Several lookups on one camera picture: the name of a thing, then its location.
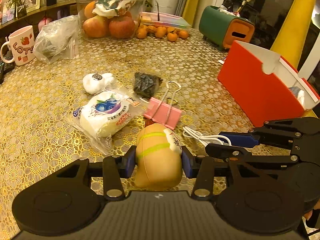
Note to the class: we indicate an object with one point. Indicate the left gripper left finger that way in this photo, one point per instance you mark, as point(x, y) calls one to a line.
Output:
point(115, 168)

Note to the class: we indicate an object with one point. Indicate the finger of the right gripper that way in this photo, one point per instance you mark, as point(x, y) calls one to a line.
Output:
point(231, 152)
point(262, 135)

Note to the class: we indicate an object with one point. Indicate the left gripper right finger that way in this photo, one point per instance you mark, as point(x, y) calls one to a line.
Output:
point(202, 169)

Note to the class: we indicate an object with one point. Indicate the yellow squishy bun toy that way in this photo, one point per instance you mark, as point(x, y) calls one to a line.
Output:
point(158, 158)

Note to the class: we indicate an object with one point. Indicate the red cardboard box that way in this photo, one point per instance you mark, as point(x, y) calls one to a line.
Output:
point(265, 85)

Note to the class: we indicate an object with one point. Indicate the packaged white bread bun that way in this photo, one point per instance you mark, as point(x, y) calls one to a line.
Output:
point(106, 113)

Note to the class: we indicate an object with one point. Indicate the pink binder clip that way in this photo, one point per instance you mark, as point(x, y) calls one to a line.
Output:
point(158, 111)

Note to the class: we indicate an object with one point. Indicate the white plush toy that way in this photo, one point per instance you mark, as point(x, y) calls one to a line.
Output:
point(95, 83)

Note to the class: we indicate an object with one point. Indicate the small black wrapped packet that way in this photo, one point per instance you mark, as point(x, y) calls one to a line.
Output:
point(146, 85)

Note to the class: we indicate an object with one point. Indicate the green orange tissue box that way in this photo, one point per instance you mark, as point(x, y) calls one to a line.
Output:
point(222, 29)

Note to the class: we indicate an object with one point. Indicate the small mandarin orange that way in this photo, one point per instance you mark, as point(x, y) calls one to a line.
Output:
point(172, 37)
point(161, 32)
point(183, 34)

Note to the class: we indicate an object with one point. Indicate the clear plastic bag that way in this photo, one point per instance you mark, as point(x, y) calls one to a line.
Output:
point(58, 40)

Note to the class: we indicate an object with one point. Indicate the red apple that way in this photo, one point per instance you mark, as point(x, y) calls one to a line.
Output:
point(122, 27)
point(96, 27)

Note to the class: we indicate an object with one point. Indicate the pastel flat plastic case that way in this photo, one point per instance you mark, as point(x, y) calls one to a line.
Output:
point(162, 19)

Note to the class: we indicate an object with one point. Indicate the black remote control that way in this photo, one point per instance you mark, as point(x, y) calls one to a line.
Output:
point(5, 68)

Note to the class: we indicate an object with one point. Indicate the clear fruit container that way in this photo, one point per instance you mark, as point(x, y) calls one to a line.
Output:
point(85, 8)

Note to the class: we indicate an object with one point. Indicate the pink strawberry mug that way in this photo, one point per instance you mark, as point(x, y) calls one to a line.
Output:
point(22, 44)

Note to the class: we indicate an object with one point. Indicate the wooden tv cabinet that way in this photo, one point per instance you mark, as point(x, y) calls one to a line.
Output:
point(33, 18)

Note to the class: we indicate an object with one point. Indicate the potted green plant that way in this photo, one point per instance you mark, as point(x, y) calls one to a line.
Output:
point(15, 8)

